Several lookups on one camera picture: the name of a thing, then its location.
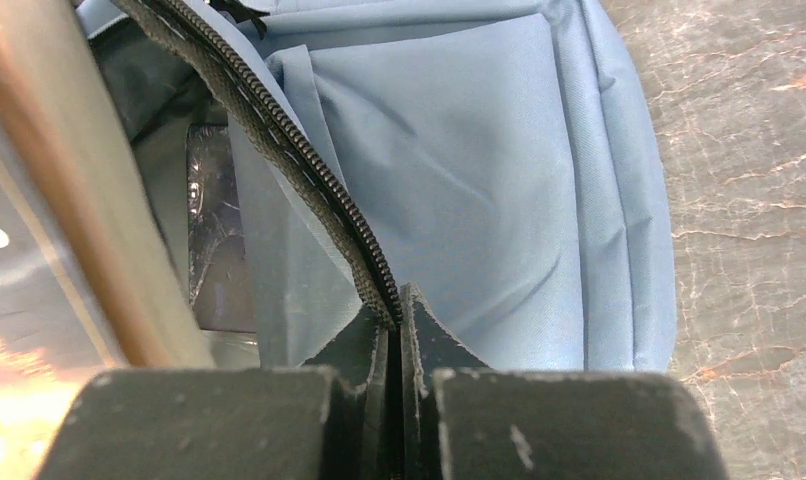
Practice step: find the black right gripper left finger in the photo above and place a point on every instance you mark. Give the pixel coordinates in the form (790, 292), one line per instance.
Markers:
(321, 420)

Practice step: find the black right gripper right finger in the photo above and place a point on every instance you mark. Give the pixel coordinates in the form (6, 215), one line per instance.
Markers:
(464, 420)

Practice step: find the blue student backpack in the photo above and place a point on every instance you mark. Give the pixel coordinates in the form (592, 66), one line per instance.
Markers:
(501, 151)

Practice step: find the Tale of Two Cities book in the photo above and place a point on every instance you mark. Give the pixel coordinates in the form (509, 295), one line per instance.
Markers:
(92, 264)

